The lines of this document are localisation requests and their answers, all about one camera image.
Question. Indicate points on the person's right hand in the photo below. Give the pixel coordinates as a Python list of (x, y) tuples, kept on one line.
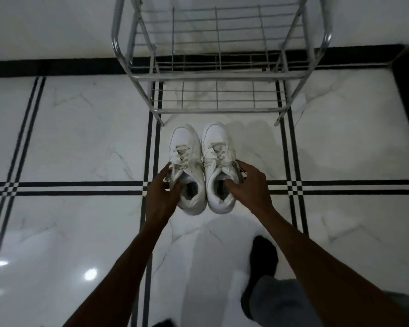
[(254, 190)]

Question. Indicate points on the person's left hand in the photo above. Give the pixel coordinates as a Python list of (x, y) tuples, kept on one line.
[(160, 204)]

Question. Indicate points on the white sneaker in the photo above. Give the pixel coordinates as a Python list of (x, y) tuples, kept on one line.
[(216, 136), (185, 139)]

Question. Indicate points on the silver metal shoe rack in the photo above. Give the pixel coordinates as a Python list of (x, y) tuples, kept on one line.
[(208, 76)]

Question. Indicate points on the person's right forearm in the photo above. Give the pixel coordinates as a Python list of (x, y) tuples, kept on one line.
[(327, 275)]

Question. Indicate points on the person's left forearm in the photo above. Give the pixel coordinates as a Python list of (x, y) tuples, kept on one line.
[(122, 279)]

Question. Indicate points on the black sock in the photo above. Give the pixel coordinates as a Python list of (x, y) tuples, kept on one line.
[(167, 324), (262, 258)]

